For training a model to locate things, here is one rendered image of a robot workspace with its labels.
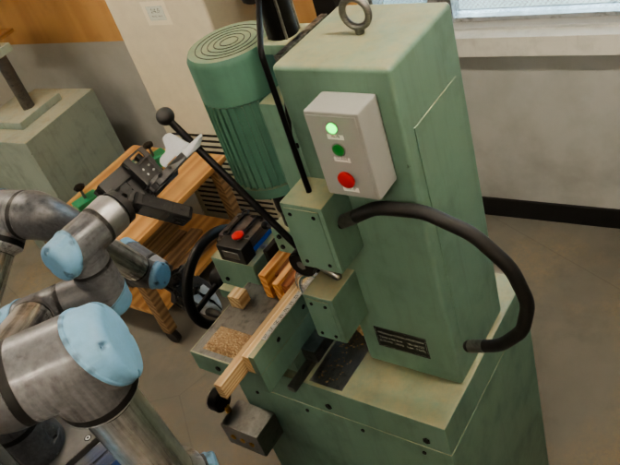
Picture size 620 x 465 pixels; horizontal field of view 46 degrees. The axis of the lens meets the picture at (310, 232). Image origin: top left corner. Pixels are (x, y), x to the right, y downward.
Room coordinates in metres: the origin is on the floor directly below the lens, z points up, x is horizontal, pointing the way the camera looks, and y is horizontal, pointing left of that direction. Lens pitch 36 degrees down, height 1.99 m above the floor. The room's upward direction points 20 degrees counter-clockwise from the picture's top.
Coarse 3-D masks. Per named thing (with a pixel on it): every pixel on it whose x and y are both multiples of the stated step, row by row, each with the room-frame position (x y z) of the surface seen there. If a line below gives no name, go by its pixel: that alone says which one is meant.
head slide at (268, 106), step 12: (264, 108) 1.18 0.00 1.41; (276, 108) 1.16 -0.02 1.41; (276, 120) 1.17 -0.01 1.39; (276, 132) 1.18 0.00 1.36; (276, 144) 1.18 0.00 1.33; (288, 144) 1.16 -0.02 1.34; (288, 156) 1.17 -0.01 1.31; (300, 156) 1.15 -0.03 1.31; (288, 168) 1.18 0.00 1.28; (288, 180) 1.19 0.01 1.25
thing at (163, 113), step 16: (160, 112) 1.25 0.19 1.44; (176, 128) 1.24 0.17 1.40; (208, 160) 1.21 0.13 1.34; (224, 176) 1.19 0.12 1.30; (240, 192) 1.17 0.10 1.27; (256, 208) 1.15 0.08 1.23; (272, 224) 1.14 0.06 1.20; (288, 240) 1.12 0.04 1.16; (304, 272) 1.08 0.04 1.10; (336, 272) 1.06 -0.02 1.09
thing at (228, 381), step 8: (280, 304) 1.20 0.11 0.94; (272, 312) 1.19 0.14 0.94; (264, 320) 1.17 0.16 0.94; (248, 344) 1.12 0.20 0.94; (240, 352) 1.10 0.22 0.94; (232, 360) 1.09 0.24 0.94; (240, 360) 1.08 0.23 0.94; (232, 368) 1.07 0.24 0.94; (240, 368) 1.07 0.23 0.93; (224, 376) 1.05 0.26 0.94; (232, 376) 1.06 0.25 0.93; (240, 376) 1.07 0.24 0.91; (216, 384) 1.04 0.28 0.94; (224, 384) 1.04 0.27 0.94; (232, 384) 1.05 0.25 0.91; (224, 392) 1.03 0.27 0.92
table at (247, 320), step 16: (224, 288) 1.42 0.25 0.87; (256, 288) 1.34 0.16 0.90; (256, 304) 1.28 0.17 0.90; (272, 304) 1.26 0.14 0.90; (224, 320) 1.27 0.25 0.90; (240, 320) 1.25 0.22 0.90; (256, 320) 1.23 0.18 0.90; (304, 320) 1.18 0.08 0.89; (208, 336) 1.23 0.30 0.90; (304, 336) 1.17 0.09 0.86; (192, 352) 1.20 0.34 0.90; (208, 352) 1.18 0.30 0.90; (288, 352) 1.12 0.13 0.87; (208, 368) 1.18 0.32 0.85; (224, 368) 1.14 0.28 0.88; (272, 368) 1.08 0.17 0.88; (256, 384) 1.08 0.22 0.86; (272, 384) 1.07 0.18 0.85
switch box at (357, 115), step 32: (320, 96) 1.01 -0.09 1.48; (352, 96) 0.98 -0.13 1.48; (320, 128) 0.97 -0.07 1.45; (352, 128) 0.93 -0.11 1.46; (384, 128) 0.96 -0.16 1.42; (320, 160) 0.98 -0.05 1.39; (352, 160) 0.94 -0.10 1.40; (384, 160) 0.95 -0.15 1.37; (352, 192) 0.95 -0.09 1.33; (384, 192) 0.93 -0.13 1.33
